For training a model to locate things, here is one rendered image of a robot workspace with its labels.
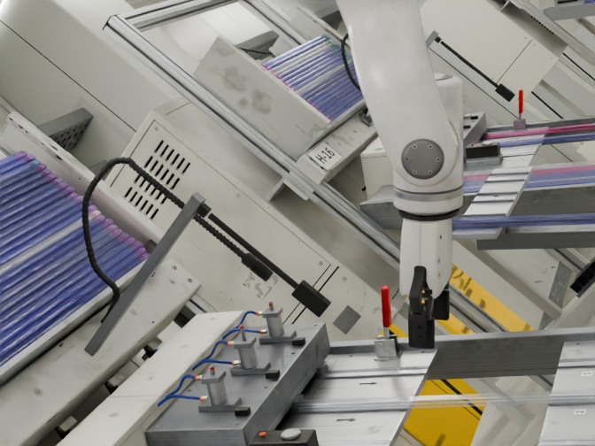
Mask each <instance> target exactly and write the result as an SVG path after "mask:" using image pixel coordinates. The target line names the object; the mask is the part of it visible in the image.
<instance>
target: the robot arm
mask: <svg viewBox="0 0 595 446"><path fill-rule="evenodd" d="M336 4H337V6H338V9H339V11H340V13H341V15H342V18H343V20H344V24H345V26H346V29H347V33H348V35H349V40H350V45H351V51H352V59H353V63H354V67H355V71H356V74H357V77H358V81H359V85H360V89H361V92H362V95H363V97H364V99H365V102H366V105H367V108H368V111H369V113H370V116H371V118H372V121H373V122H374V125H375V129H376V131H377V134H378V135H379V137H380V140H381V142H382V146H383V147H384V149H385V152H386V154H387V156H388V158H389V160H390V162H391V164H392V166H393V201H394V206H395V207H396V208H398V215H399V216H400V217H402V218H404V219H403V226H402V234H401V247H400V277H399V293H400V295H401V296H406V295H408V294H409V293H410V294H409V301H410V303H409V307H408V309H409V310H408V345H409V346H410V347H412V348H421V349H434V347H435V319H438V320H448V319H449V318H450V290H445V289H448V288H449V279H450V276H451V273H452V218H453V217H456V216H457V215H459V213H460V207H461V206H462V205H463V195H464V189H463V80H462V79H461V78H460V77H458V76H456V75H453V74H449V73H433V69H432V66H431V63H430V59H429V53H428V49H427V45H426V41H425V37H424V33H423V28H422V23H421V14H420V10H419V6H418V3H417V0H336ZM423 290H424V293H422V291H423ZM422 300H424V303H422V302H421V301H422Z"/></svg>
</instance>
